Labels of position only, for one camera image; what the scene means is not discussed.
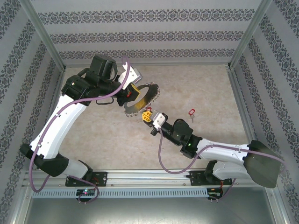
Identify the aluminium frame post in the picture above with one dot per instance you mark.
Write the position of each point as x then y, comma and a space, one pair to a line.
247, 39
46, 39

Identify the grey metal sheet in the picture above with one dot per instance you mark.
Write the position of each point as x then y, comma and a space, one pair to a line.
149, 212

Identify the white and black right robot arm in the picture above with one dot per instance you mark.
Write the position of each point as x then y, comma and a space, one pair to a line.
224, 151

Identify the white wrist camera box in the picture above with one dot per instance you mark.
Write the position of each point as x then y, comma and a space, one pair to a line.
130, 75
160, 119

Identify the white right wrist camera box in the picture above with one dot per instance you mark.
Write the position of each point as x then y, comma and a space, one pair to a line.
160, 119

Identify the red tag key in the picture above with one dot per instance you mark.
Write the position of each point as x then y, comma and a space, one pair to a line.
146, 109
191, 111

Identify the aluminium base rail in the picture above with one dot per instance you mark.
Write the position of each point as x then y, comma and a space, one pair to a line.
149, 177

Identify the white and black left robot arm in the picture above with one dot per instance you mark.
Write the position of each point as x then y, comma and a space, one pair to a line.
60, 126

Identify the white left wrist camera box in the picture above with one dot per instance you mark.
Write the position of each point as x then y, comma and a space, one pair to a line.
130, 75

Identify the large metal keyring disc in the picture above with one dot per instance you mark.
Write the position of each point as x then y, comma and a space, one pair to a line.
149, 93

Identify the aluminium side rail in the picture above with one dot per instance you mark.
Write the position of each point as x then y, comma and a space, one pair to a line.
60, 79
238, 93

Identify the small circuit board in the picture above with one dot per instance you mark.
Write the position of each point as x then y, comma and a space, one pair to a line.
213, 195
86, 192

